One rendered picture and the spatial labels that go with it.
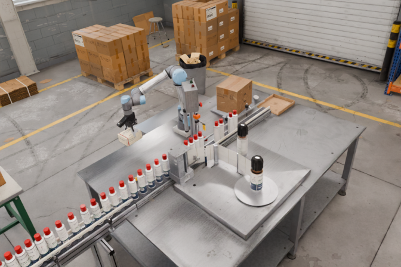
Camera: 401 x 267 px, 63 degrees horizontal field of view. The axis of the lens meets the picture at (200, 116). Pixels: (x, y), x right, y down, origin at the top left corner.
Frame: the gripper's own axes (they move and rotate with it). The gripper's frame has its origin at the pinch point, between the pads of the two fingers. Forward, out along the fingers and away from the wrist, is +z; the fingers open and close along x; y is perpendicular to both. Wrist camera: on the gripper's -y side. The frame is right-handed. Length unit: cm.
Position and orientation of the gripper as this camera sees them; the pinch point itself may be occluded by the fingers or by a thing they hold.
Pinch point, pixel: (129, 134)
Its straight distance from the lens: 285.4
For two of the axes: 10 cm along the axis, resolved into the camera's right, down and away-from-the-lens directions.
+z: 0.5, 8.6, 5.1
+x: -7.4, -3.1, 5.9
